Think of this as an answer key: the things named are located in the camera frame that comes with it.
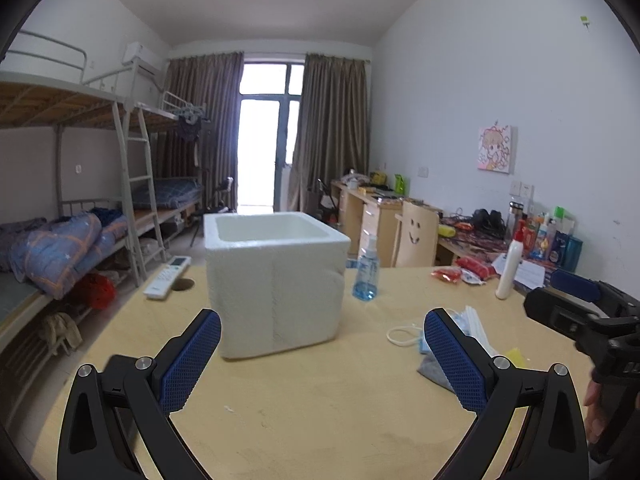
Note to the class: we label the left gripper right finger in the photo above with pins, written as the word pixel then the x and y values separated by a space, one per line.
pixel 551 443

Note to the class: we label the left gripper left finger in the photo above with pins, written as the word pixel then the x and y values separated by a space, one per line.
pixel 132 397

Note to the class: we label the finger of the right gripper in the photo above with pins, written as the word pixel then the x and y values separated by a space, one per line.
pixel 575 285

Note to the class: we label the white tissue stack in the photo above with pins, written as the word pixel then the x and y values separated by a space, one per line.
pixel 473 327

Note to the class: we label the blue face mask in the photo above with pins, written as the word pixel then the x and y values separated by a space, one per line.
pixel 412 335

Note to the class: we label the yellow foam net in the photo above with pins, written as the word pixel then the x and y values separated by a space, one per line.
pixel 516 357

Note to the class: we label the grey knitted cloth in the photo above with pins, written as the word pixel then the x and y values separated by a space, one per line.
pixel 431 370

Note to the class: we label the person's right hand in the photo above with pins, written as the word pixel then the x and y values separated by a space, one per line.
pixel 595 420

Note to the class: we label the white paper sheet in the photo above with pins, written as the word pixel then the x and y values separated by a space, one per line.
pixel 529 274

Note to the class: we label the white lotion pump bottle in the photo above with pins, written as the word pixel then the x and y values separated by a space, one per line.
pixel 507 265

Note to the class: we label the steel thermos bottle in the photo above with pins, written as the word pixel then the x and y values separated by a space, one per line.
pixel 514 216

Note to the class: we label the white blue snack packet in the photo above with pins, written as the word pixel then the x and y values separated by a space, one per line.
pixel 471 278

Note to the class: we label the red wrapped package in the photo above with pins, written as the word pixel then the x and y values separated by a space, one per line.
pixel 485 271

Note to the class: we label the red plastic bag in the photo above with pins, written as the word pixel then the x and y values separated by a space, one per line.
pixel 94 291

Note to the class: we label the white remote control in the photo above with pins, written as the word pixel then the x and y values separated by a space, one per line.
pixel 160 286

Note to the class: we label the wooden smiley chair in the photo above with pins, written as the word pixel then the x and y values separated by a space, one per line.
pixel 416 238

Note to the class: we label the blue plaid quilt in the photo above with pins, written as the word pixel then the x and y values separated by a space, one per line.
pixel 55 255

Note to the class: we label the white foam box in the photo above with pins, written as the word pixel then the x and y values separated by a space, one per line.
pixel 276 280

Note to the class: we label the blue spray bottle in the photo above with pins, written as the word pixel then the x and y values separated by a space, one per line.
pixel 366 282

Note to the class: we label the wooden desk with drawers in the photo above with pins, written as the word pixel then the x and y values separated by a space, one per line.
pixel 362 215

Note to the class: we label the black folding chair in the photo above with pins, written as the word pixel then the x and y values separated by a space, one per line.
pixel 218 205

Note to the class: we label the metal bunk bed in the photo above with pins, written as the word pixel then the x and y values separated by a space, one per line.
pixel 30 100

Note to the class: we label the right brown curtain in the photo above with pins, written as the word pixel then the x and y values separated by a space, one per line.
pixel 333 133

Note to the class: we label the brown curtain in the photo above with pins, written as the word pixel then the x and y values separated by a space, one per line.
pixel 205 146
pixel 333 133

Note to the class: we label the left brown curtain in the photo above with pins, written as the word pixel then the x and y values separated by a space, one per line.
pixel 205 146

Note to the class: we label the glass balcony door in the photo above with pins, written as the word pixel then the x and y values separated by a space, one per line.
pixel 270 96

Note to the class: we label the white air conditioner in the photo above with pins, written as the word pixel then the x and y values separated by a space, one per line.
pixel 136 52

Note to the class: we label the anime wall picture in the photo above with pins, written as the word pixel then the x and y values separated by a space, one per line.
pixel 495 149

